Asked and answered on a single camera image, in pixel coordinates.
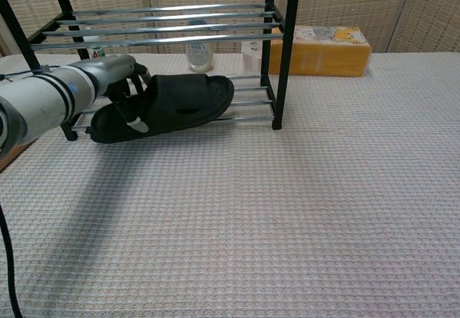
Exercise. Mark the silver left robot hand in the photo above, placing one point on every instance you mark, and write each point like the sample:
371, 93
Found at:
115, 68

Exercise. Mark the black rubber slipper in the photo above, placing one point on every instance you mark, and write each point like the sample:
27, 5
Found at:
187, 98

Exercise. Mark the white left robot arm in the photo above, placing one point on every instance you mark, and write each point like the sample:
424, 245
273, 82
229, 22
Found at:
39, 102

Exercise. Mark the black metal shoe rack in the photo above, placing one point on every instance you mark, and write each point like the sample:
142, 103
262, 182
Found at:
284, 62

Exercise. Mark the white bottle with green label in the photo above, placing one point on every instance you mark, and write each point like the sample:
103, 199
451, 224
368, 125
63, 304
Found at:
97, 53

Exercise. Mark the clear bottle with blue cap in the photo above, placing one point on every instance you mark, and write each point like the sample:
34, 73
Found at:
199, 59

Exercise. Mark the wooden rolling pin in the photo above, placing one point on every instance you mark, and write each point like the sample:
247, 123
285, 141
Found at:
12, 156

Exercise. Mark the small white paper card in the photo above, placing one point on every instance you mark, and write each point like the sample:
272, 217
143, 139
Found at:
251, 53

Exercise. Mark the pale waffle-weave tablecloth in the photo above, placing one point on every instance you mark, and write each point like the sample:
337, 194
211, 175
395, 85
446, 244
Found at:
251, 224

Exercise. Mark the yellow cat tissue box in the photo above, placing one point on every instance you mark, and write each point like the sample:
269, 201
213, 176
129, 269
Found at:
323, 59

